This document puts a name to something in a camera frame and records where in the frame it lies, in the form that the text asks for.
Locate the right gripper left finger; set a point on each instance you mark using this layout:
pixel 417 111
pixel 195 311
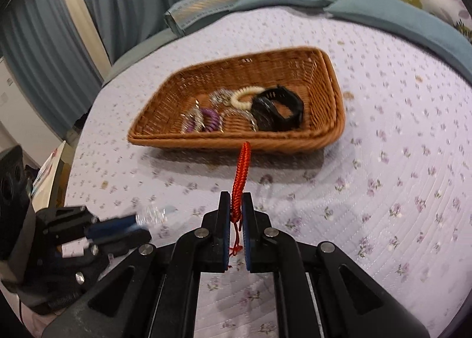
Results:
pixel 154 291

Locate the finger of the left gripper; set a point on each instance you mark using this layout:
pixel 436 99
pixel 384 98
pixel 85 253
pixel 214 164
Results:
pixel 117 229
pixel 130 241

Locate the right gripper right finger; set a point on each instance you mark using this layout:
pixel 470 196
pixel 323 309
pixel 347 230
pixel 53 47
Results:
pixel 319 290

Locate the silver metal hair clip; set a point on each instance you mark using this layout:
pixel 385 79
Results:
pixel 193 120

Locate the lilac floral quilted bedspread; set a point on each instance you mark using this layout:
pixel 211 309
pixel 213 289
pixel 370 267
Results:
pixel 394 192

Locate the black item in basket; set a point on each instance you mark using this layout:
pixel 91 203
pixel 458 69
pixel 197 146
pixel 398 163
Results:
pixel 277 109

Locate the brown wicker basket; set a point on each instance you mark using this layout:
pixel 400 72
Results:
pixel 225 89

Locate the striped teal bolster pillow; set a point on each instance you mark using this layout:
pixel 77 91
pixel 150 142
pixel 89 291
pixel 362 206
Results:
pixel 188 16

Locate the blue curtain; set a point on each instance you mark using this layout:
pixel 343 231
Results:
pixel 51 62

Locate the teal pillow near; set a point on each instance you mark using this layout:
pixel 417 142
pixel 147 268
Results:
pixel 411 23

